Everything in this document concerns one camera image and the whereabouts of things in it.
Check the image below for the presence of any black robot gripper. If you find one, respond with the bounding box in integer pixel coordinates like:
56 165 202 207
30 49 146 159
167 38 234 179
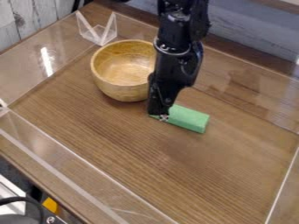
147 38 203 122

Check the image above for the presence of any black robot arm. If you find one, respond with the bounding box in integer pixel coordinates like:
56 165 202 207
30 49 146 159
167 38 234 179
147 0 211 121

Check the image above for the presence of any green rectangular block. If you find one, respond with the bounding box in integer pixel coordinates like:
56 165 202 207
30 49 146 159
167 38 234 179
151 104 211 134

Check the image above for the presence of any brown wooden bowl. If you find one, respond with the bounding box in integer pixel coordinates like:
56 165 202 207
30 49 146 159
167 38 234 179
90 39 155 102

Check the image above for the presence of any yellow and black device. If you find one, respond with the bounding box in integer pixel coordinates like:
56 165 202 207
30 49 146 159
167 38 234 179
42 197 75 224

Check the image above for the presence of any clear acrylic corner bracket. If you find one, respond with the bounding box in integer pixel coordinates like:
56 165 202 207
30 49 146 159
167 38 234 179
75 11 118 46

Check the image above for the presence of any clear acrylic tray wall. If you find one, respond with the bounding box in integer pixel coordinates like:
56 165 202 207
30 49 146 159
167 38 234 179
0 100 179 224

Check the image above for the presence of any black cable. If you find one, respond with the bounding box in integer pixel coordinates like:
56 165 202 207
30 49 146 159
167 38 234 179
0 196 43 224

